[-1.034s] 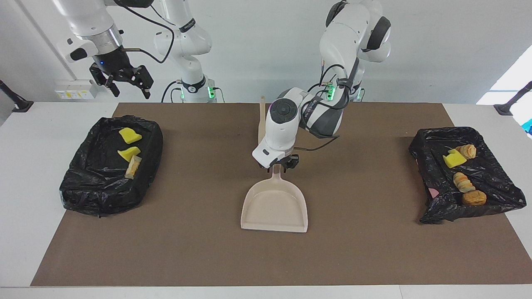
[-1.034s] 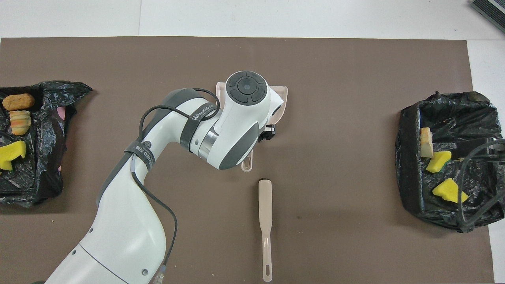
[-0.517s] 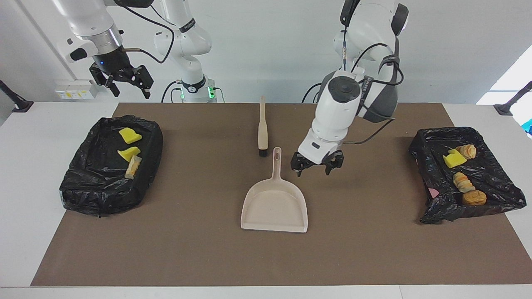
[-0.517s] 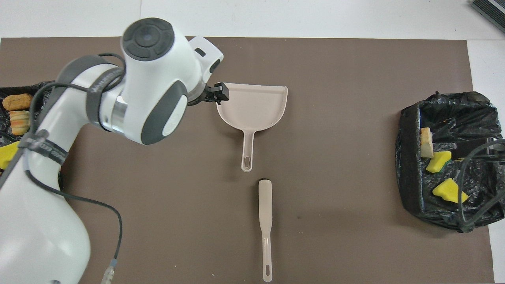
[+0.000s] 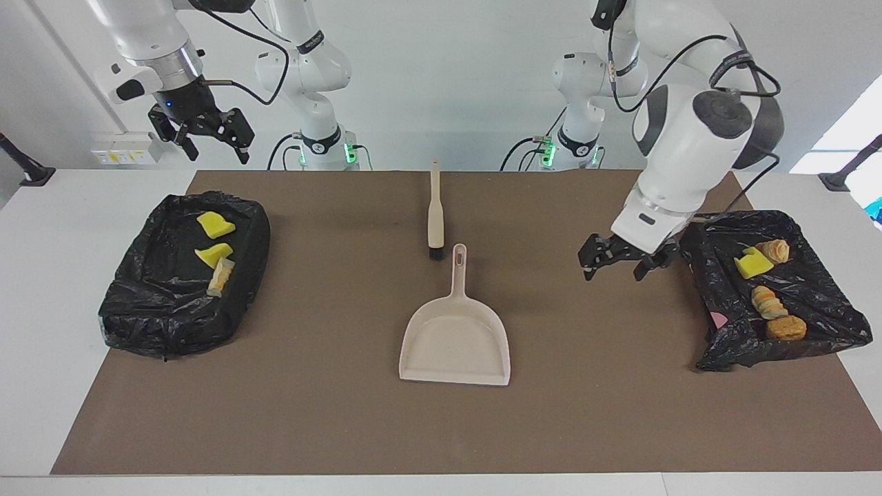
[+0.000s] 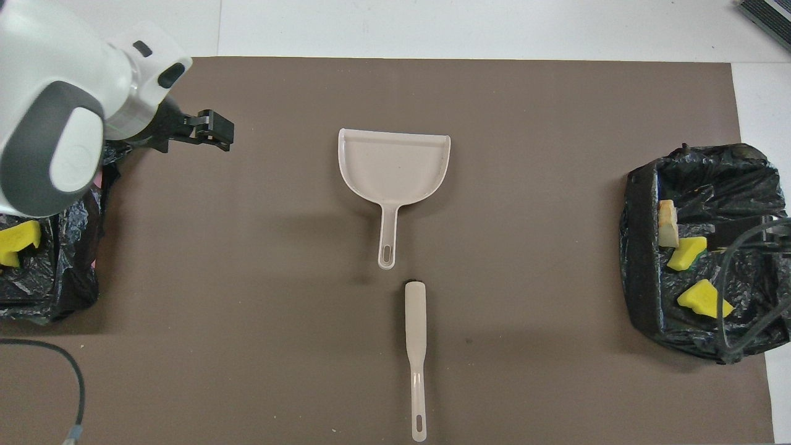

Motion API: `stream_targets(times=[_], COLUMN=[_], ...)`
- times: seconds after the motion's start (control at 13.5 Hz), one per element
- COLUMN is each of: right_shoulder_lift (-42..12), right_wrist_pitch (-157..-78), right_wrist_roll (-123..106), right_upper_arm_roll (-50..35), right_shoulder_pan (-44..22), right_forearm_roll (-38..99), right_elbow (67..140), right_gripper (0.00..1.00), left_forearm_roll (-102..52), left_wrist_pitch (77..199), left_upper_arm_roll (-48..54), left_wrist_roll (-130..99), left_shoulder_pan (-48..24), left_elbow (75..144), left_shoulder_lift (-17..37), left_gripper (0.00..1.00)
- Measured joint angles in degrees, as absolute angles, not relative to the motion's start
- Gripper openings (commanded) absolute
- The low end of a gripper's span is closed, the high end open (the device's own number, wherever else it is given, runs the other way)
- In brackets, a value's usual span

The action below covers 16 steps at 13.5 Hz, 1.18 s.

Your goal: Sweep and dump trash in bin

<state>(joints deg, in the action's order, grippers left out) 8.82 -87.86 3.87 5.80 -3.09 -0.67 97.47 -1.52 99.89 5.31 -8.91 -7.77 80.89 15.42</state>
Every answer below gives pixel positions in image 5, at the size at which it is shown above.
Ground large yellow sponge piece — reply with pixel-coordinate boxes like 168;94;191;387
196;211;236;240

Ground small yellow sponge piece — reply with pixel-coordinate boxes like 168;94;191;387
194;242;235;269

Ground notched yellow sponge piece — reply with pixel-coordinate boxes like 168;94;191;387
733;247;775;280

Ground orange striped croissant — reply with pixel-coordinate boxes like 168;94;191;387
751;285;789;320

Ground pale striped croissant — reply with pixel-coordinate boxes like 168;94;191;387
207;258;236;298

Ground pale bread chunk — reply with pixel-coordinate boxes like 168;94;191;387
755;238;791;265

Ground beige plastic dustpan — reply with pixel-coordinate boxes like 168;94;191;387
398;243;512;386

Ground brown bread roll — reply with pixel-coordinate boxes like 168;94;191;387
766;315;808;342

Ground beige brush black bristles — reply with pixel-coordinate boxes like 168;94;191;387
427;161;446;261

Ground bin with black bag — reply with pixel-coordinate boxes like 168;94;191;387
98;191;271;360

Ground pink bin crumpled black bag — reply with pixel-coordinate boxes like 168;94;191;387
677;210;874;373

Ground brown table mat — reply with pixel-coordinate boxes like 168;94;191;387
50;170;882;476

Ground black base cable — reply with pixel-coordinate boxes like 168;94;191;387
500;134;555;172
267;133;307;171

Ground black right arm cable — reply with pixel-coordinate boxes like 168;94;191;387
189;0;290;106

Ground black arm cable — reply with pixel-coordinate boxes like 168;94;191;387
189;0;290;106
606;24;783;225

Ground white wall socket strip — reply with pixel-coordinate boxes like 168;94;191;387
90;132;166;166

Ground black camera stand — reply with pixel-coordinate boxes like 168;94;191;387
819;134;882;193
0;132;56;187

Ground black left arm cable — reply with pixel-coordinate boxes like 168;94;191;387
606;24;783;225

